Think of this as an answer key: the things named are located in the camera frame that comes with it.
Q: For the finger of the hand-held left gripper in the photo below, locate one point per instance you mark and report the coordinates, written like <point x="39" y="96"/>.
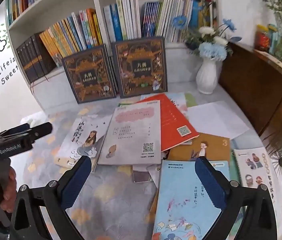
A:
<point x="18" y="129"/>
<point x="42" y="130"/>

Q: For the white ribbed vase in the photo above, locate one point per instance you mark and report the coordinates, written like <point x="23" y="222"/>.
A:
<point x="206" y="77"/>

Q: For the white fluffy cloth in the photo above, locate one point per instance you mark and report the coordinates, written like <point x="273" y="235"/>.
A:
<point x="34" y="118"/>

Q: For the black wall lettering sticker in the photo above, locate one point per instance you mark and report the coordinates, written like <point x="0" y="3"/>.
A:
<point x="7" y="71"/>

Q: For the row of yellow orange books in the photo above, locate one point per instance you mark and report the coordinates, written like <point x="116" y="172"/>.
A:
<point x="76" y="35"/>

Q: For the red jar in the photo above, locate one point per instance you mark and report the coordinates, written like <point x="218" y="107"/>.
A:
<point x="261" y="38"/>

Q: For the red book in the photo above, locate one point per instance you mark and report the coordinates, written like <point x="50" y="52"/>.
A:
<point x="173" y="122"/>

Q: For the pale pink book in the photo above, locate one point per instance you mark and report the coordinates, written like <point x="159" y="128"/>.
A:
<point x="133" y="135"/>

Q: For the brown wooden cabinet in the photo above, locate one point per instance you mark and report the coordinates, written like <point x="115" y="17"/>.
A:
<point x="256" y="85"/>

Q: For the light blue book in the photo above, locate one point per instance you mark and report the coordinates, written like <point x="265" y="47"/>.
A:
<point x="183" y="197"/>

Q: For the row of blue white books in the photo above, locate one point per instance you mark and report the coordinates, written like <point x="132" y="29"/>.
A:
<point x="153" y="20"/>

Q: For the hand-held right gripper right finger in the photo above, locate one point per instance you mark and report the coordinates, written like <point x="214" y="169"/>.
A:
<point x="209" y="182"/>

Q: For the blue and white artificial flowers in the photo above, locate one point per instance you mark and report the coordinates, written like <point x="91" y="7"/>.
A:
<point x="211" y="47"/>

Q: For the brown book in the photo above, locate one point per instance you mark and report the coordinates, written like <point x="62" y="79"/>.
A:
<point x="213" y="147"/>

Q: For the green leafy plant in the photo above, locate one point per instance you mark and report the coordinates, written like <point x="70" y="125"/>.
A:
<point x="281" y="17"/>

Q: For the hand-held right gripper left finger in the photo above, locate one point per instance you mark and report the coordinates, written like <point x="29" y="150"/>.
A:
<point x="77" y="182"/>

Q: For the teal box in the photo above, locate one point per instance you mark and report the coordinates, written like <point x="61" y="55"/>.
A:
<point x="272" y="40"/>

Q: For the white book yellow-robed figure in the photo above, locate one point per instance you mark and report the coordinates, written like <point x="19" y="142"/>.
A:
<point x="256" y="167"/>

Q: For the white book seated girl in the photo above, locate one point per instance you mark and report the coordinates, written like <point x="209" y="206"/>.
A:
<point x="81" y="142"/>

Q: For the dark ornate hardcover book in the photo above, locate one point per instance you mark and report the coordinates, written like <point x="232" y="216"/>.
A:
<point x="141" y="67"/>
<point x="88" y="76"/>

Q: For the white paper sheet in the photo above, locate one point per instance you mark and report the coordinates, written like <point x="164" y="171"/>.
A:
<point x="218" y="117"/>

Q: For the green leaves wall sticker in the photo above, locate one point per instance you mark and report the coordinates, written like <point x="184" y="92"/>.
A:
<point x="3" y="32"/>

